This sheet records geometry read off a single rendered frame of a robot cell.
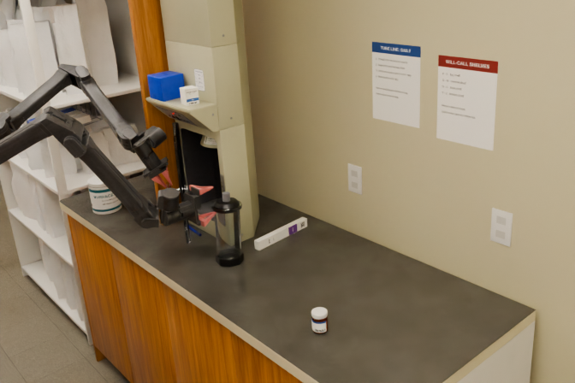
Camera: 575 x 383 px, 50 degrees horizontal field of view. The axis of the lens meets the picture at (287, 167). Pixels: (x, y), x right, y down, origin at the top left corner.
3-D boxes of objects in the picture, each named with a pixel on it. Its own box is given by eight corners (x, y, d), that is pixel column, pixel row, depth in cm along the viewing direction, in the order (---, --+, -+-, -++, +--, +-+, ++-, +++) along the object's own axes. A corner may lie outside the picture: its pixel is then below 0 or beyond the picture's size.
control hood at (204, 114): (174, 115, 248) (170, 91, 245) (220, 131, 224) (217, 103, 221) (148, 122, 241) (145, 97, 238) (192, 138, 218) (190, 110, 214)
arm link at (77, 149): (62, 125, 188) (57, 144, 179) (78, 115, 187) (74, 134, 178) (145, 215, 213) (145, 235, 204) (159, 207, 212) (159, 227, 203)
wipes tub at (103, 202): (114, 201, 292) (109, 171, 287) (127, 208, 282) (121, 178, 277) (87, 209, 284) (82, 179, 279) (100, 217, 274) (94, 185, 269)
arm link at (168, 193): (142, 210, 211) (141, 227, 204) (142, 184, 204) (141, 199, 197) (177, 211, 213) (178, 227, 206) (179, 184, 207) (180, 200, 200)
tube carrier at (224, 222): (237, 249, 236) (234, 197, 229) (249, 260, 227) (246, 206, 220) (210, 255, 231) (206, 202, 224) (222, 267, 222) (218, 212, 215)
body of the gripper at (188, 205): (198, 195, 210) (179, 202, 205) (201, 222, 213) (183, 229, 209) (187, 191, 214) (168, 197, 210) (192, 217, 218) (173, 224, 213)
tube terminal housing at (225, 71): (234, 204, 279) (217, 32, 253) (281, 225, 256) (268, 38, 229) (187, 221, 264) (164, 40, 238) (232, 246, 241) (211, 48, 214)
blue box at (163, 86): (172, 92, 242) (169, 70, 239) (186, 97, 235) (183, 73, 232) (150, 97, 236) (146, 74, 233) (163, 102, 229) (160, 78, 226)
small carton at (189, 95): (193, 101, 227) (192, 85, 225) (199, 103, 223) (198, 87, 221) (180, 103, 225) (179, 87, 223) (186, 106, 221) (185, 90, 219)
